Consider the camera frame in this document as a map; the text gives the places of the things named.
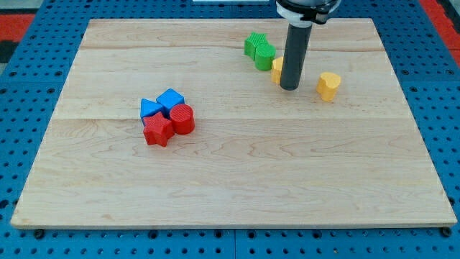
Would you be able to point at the yellow heart block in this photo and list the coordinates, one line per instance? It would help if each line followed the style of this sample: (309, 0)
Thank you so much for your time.
(327, 86)

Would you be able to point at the red cylinder block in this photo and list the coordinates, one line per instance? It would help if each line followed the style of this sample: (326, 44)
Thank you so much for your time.
(182, 118)

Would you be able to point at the light wooden board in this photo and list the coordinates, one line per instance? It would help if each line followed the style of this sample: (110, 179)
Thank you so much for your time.
(259, 157)

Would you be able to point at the blue cube block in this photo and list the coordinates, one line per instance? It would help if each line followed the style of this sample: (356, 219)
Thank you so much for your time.
(168, 100)

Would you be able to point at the red star block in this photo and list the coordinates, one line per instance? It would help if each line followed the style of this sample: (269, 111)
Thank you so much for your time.
(157, 129)

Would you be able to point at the yellow block behind rod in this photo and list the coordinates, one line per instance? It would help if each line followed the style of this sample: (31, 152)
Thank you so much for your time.
(276, 70)

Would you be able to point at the green cylinder block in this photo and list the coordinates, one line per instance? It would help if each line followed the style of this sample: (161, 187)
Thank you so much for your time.
(264, 54)

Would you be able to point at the blue triangle block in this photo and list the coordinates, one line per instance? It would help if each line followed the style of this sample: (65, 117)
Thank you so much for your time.
(149, 108)

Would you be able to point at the green star block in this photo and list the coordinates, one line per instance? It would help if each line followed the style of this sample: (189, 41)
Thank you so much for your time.
(252, 42)

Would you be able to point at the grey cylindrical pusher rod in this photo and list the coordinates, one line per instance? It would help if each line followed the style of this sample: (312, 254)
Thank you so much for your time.
(296, 46)

